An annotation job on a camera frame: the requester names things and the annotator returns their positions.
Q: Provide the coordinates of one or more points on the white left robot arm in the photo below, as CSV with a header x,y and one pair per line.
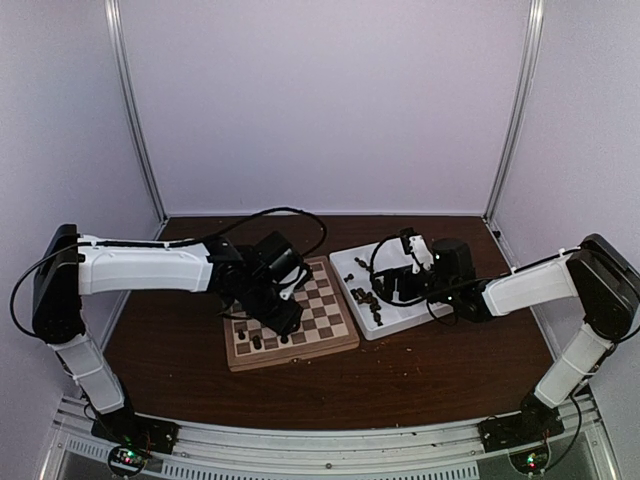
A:
x,y
75,266

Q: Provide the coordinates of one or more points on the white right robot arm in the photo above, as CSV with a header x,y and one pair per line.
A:
x,y
592,285

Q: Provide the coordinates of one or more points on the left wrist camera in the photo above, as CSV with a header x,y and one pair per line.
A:
x,y
294,281

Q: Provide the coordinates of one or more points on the white plastic divided tray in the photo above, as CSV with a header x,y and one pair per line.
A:
x,y
395,319

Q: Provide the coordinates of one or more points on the aluminium frame post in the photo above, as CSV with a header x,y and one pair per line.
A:
x,y
528,64
117,38

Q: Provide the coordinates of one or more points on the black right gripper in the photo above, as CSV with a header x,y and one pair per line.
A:
x,y
403,274

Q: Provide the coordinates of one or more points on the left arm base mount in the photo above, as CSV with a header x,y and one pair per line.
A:
x,y
142,434

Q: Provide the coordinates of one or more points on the wooden chess board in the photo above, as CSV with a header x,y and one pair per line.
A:
x,y
326,326

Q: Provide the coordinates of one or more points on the dark chess knight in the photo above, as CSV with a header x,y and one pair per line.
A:
x,y
363,297

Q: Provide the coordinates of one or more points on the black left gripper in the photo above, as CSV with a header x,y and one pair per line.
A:
x,y
283,323

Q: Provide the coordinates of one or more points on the left aluminium frame post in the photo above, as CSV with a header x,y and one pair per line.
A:
x,y
117,38

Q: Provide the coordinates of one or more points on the right aluminium frame post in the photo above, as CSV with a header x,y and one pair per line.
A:
x,y
528,64

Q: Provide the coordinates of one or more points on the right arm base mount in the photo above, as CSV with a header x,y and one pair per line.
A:
x,y
533,423

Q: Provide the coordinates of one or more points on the aluminium front rail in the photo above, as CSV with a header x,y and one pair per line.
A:
x,y
453,450

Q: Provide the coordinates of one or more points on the dark chess bishop lower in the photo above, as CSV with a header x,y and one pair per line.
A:
x,y
375,310

